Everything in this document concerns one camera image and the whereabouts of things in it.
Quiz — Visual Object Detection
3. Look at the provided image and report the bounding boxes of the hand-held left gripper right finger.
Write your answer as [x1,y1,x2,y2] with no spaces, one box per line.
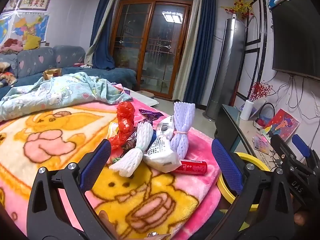
[211,138,296,240]

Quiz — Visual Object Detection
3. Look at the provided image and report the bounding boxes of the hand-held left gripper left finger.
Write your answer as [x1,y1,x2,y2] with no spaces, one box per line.
[26,139,118,240]

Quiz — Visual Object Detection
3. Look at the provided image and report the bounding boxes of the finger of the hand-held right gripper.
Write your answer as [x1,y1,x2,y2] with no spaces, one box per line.
[292,134,313,158]
[270,134,297,161]

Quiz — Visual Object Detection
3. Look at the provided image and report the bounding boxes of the yellow rimmed black trash bin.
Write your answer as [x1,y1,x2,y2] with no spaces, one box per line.
[216,152,272,233]

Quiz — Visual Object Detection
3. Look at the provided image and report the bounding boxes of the red drink can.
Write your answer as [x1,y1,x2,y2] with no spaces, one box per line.
[172,159,208,175]

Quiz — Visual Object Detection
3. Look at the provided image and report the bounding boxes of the yellow snack wrapper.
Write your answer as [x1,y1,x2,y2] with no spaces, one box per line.
[108,122,120,140]

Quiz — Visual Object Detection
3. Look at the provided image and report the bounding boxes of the dark snack wrapper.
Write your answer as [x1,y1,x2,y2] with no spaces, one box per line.
[122,131,138,153]

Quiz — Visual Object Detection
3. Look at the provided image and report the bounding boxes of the white foam fruit net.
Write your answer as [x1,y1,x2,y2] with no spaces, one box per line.
[109,122,153,178]

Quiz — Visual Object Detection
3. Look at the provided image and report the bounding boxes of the red foam fruit net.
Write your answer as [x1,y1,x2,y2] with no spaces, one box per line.
[109,102,137,150]

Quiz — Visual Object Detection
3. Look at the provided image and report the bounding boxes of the lavender foam fruit net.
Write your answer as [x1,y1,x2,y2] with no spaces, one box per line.
[171,102,195,161]

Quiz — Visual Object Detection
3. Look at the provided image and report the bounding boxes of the white plastic package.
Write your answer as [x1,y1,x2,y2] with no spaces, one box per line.
[146,115,182,173]

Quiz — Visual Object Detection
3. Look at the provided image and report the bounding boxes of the purple candy wrapper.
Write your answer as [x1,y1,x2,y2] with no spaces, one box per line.
[139,109,164,123]

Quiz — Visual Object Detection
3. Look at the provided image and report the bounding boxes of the person's right hand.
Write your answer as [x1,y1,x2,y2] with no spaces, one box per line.
[294,211,307,227]

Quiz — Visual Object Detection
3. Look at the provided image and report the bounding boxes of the colourful bead box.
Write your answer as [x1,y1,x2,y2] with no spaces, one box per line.
[252,133,272,153]

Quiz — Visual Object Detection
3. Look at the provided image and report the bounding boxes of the colourful portrait painting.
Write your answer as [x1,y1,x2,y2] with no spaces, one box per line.
[260,109,300,143]

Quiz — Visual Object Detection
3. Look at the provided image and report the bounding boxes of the pink cartoon printed blanket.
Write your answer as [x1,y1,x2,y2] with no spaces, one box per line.
[0,90,223,240]

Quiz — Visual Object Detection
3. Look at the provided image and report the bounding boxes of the grey television cabinet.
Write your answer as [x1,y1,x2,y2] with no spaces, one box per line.
[214,104,283,170]

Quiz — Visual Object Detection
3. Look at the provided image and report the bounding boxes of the small purple canvas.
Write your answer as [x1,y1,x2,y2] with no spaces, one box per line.
[240,97,267,120]

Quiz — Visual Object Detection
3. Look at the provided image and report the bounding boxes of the white ribbed vase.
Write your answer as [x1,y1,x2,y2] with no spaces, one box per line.
[239,99,252,121]

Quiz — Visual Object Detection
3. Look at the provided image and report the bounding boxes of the red berry branches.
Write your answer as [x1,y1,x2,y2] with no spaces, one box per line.
[249,81,273,103]

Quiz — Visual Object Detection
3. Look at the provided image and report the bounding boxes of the light blue printed quilt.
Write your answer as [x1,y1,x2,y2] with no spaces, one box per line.
[0,72,133,122]

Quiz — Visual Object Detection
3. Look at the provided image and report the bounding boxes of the white coffee table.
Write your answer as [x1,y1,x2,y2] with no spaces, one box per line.
[130,89,159,107]

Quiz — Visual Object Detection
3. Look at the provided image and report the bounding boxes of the grey tower air conditioner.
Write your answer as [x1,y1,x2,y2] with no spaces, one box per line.
[205,17,247,120]

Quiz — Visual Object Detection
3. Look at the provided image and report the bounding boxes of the gold gift bag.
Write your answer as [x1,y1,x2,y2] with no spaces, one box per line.
[43,68,62,80]

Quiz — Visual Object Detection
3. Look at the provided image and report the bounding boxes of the blue and beige curtain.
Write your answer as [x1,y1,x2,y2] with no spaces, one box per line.
[174,0,217,105]
[85,0,125,70]

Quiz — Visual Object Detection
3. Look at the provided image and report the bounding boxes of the blue heart patterned sofa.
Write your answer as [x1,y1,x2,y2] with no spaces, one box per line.
[0,45,137,94]

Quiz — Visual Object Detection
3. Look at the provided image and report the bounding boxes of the orange patterned cloth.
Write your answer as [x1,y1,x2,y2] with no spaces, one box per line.
[0,61,17,85]

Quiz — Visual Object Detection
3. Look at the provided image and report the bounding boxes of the wooden glass sliding door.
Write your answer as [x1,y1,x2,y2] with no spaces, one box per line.
[110,0,195,99]

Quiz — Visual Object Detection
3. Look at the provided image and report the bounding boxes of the yellow pillow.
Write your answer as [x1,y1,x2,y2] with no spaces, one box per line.
[24,34,42,50]

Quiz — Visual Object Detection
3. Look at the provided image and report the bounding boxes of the yellow and red artificial flowers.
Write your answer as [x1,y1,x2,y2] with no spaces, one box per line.
[220,0,254,19]

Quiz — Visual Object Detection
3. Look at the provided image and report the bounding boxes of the pile of pink clothes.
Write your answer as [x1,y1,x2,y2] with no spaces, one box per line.
[0,39,23,54]

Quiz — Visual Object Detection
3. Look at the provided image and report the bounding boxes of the wide framed embroidery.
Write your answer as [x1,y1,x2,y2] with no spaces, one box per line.
[19,0,52,12]

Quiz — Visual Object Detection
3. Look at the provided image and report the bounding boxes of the small framed embroidery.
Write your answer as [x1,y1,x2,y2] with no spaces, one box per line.
[4,0,22,13]

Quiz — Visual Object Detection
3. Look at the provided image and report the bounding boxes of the tangle of black cables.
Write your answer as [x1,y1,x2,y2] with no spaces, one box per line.
[275,75,320,120]

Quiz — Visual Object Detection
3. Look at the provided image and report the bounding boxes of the black wall television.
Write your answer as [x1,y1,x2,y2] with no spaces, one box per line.
[270,0,320,79]

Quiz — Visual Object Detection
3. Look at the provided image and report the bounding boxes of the colourful country wall map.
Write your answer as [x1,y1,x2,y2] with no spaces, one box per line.
[12,15,49,43]

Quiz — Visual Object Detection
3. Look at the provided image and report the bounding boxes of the blue world wall map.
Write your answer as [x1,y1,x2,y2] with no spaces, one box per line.
[0,14,14,45]

